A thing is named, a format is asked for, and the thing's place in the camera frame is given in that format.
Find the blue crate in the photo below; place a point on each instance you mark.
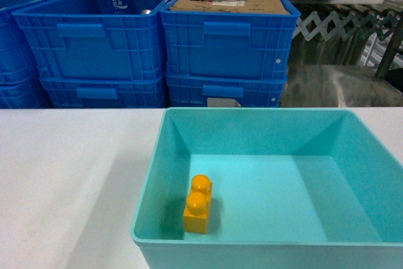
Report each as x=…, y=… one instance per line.
x=194, y=91
x=247, y=42
x=80, y=93
x=85, y=39

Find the upper left blue crate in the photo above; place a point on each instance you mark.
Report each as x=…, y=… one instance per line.
x=85, y=39

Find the teal plastic box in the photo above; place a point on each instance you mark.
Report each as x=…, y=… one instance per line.
x=292, y=188

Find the brown cardboard sheet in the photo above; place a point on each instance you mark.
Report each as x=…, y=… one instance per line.
x=233, y=2

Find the expandable roller conveyor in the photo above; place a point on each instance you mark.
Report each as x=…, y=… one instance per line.
x=324, y=20

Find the upper right blue crate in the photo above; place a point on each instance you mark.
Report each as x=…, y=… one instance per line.
x=247, y=42

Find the yellow toy block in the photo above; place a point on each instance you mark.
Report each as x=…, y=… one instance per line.
x=196, y=214

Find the lower left blue crate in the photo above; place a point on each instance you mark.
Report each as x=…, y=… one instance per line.
x=80, y=93

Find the lower right blue crate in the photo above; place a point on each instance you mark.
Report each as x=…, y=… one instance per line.
x=194, y=91

